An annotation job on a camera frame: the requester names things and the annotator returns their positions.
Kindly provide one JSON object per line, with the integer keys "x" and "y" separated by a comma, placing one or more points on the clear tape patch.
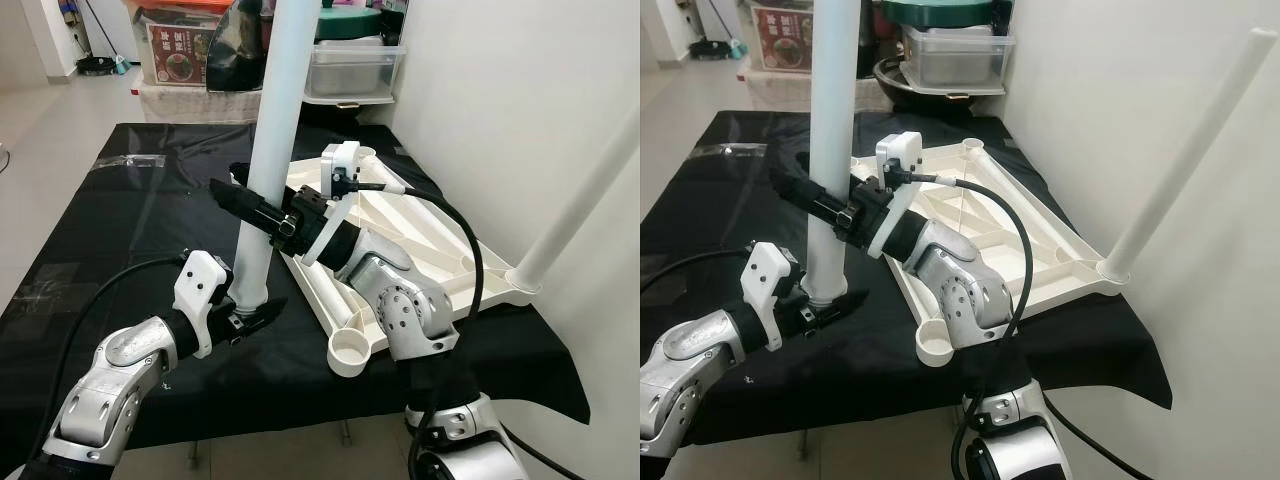
{"x": 30, "y": 290}

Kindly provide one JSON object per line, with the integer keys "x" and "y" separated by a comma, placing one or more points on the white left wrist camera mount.
{"x": 200, "y": 290}
{"x": 775, "y": 280}

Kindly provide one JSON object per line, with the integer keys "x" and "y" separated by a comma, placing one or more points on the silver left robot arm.
{"x": 690, "y": 380}
{"x": 110, "y": 370}

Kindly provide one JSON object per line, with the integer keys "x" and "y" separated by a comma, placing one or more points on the clear box with orange lid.
{"x": 185, "y": 50}
{"x": 785, "y": 40}

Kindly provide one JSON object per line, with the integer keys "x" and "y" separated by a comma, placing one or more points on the floor mop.
{"x": 715, "y": 48}
{"x": 100, "y": 65}

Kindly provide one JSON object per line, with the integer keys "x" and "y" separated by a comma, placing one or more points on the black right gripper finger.
{"x": 245, "y": 205}
{"x": 785, "y": 162}
{"x": 240, "y": 172}
{"x": 815, "y": 205}

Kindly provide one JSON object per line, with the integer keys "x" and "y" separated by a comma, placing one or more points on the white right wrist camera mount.
{"x": 900, "y": 155}
{"x": 340, "y": 160}

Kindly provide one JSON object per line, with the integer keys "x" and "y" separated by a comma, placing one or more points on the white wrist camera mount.
{"x": 775, "y": 280}
{"x": 900, "y": 155}
{"x": 340, "y": 160}
{"x": 200, "y": 290}

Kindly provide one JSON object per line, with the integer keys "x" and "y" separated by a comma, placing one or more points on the black wok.
{"x": 890, "y": 85}
{"x": 330, "y": 110}

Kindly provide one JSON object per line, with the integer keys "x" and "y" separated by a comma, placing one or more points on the clear tape strip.
{"x": 130, "y": 160}
{"x": 730, "y": 150}

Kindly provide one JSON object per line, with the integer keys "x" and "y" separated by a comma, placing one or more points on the white plastic table leg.
{"x": 1190, "y": 150}
{"x": 275, "y": 100}
{"x": 835, "y": 100}
{"x": 575, "y": 200}

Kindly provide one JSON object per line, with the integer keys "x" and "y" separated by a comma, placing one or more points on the glossy black bag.
{"x": 235, "y": 55}

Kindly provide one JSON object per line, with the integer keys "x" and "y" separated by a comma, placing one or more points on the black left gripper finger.
{"x": 840, "y": 305}
{"x": 265, "y": 312}

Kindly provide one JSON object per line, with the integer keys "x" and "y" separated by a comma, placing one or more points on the beige cloth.
{"x": 770, "y": 85}
{"x": 190, "y": 105}

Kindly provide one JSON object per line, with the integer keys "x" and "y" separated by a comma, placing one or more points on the clear plastic container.
{"x": 355, "y": 70}
{"x": 955, "y": 60}

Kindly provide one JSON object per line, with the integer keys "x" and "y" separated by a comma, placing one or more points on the green pot lid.
{"x": 940, "y": 12}
{"x": 350, "y": 20}

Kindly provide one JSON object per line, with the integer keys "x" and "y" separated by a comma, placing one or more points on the black tablecloth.
{"x": 130, "y": 230}
{"x": 720, "y": 220}

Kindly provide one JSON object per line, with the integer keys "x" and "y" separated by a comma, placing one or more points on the white plastic table top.
{"x": 1000, "y": 240}
{"x": 430, "y": 240}

